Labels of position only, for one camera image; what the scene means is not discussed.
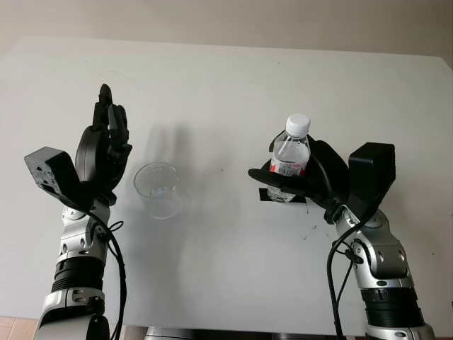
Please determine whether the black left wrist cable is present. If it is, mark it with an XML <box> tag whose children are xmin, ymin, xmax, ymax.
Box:
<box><xmin>84</xmin><ymin>207</ymin><xmax>128</xmax><ymax>340</ymax></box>

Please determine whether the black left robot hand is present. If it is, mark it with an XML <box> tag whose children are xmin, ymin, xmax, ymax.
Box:
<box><xmin>74</xmin><ymin>84</ymin><xmax>134</xmax><ymax>196</ymax></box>

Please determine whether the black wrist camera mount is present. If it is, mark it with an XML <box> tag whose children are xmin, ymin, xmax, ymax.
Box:
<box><xmin>345</xmin><ymin>142</ymin><xmax>396</xmax><ymax>222</ymax></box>
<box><xmin>23</xmin><ymin>147</ymin><xmax>96</xmax><ymax>210</ymax></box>

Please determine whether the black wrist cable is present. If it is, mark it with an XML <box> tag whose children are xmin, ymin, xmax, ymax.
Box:
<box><xmin>326</xmin><ymin>212</ymin><xmax>369</xmax><ymax>340</ymax></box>
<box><xmin>84</xmin><ymin>207</ymin><xmax>128</xmax><ymax>340</ymax></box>

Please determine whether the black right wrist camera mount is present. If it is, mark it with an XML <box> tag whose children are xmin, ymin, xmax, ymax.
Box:
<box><xmin>345</xmin><ymin>142</ymin><xmax>396</xmax><ymax>222</ymax></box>

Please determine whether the clear plastic cup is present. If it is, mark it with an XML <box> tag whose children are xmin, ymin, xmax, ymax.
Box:
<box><xmin>133</xmin><ymin>161</ymin><xmax>182</xmax><ymax>220</ymax></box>

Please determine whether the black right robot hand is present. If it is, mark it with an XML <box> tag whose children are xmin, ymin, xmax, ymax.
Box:
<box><xmin>247</xmin><ymin>130</ymin><xmax>351</xmax><ymax>225</ymax></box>

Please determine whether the clear water bottle red label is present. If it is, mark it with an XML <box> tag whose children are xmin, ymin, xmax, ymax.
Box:
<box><xmin>265</xmin><ymin>113</ymin><xmax>312</xmax><ymax>203</ymax></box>

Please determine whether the dark robot torso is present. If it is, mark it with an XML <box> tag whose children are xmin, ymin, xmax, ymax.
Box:
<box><xmin>144</xmin><ymin>325</ymin><xmax>337</xmax><ymax>340</ymax></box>

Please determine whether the black tape marker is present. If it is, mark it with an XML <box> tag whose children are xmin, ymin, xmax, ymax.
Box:
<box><xmin>258</xmin><ymin>187</ymin><xmax>307</xmax><ymax>205</ymax></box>

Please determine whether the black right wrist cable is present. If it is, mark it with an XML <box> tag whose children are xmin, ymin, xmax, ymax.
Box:
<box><xmin>326</xmin><ymin>212</ymin><xmax>369</xmax><ymax>340</ymax></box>

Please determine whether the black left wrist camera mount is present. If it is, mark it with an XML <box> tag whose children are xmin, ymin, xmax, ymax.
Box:
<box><xmin>23</xmin><ymin>147</ymin><xmax>96</xmax><ymax>210</ymax></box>

